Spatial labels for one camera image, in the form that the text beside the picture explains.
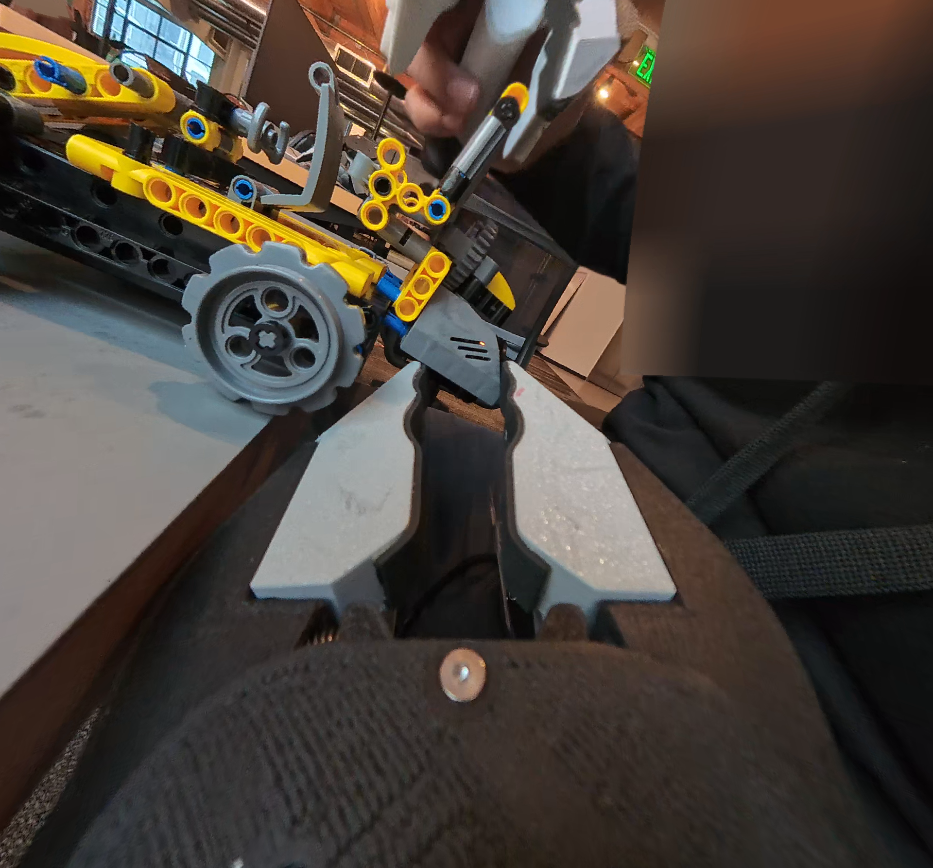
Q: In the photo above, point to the yellow black toy brick vehicle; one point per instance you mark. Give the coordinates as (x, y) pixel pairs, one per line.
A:
(182, 204)

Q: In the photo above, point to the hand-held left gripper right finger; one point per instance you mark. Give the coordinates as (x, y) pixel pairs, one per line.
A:
(583, 511)

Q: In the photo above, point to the person's torso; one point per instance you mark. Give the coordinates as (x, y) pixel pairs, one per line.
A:
(838, 700)

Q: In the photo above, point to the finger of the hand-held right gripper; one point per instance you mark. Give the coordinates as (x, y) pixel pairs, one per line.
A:
(539, 117)
(587, 37)

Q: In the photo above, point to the yellow grey toy brick assembly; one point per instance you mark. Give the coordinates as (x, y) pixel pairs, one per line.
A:
(452, 343)

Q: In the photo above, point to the person's right forearm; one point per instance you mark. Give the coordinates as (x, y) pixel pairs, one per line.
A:
(583, 197)

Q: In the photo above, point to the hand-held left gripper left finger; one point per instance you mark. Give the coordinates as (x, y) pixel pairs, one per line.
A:
(342, 511)

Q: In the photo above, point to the green exit sign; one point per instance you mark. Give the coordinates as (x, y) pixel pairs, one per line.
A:
(645, 66)

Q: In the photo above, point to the person's right hand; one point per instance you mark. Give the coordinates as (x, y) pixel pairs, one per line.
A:
(444, 99)

